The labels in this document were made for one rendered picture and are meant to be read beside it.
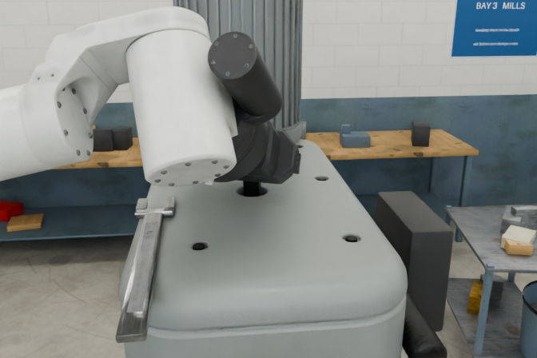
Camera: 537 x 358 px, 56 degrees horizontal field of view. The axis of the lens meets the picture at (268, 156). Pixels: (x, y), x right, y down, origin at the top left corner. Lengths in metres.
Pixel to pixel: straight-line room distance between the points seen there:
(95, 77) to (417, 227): 0.67
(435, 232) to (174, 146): 0.67
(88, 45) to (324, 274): 0.26
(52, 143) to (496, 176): 5.61
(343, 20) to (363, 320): 4.55
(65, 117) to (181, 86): 0.09
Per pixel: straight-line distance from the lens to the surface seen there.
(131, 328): 0.37
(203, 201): 0.58
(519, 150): 5.89
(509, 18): 5.55
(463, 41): 5.35
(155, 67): 0.36
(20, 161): 0.39
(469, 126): 5.54
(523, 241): 3.01
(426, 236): 0.93
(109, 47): 0.38
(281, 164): 0.53
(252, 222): 0.52
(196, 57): 0.37
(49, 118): 0.37
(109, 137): 4.46
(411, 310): 0.56
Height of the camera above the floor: 2.11
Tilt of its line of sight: 17 degrees down
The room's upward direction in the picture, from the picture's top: straight up
